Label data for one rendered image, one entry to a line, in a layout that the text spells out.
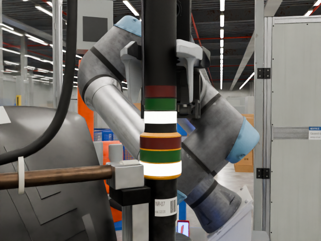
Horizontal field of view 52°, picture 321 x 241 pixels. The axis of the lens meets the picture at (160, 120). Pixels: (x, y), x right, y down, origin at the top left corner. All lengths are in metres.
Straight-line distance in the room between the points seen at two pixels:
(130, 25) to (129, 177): 0.57
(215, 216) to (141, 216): 0.68
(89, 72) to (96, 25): 3.44
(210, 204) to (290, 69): 1.37
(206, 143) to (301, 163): 1.70
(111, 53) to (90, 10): 3.47
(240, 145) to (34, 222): 0.35
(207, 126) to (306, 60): 1.70
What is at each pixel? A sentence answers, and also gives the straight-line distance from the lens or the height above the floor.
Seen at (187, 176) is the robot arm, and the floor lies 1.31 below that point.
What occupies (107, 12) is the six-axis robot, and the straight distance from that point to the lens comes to 4.31.
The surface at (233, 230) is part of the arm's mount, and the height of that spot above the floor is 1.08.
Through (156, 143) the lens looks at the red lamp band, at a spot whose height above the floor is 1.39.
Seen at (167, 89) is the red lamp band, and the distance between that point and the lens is 0.33.
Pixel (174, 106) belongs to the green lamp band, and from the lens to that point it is 0.33.
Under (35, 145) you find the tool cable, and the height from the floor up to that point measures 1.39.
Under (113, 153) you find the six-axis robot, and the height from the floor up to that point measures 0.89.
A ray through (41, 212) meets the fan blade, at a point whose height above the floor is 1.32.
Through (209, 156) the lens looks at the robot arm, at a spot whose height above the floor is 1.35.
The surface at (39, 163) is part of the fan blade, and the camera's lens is 0.39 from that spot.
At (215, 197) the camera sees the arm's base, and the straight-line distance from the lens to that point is 1.01.
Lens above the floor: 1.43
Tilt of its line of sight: 2 degrees down
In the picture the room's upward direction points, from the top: straight up
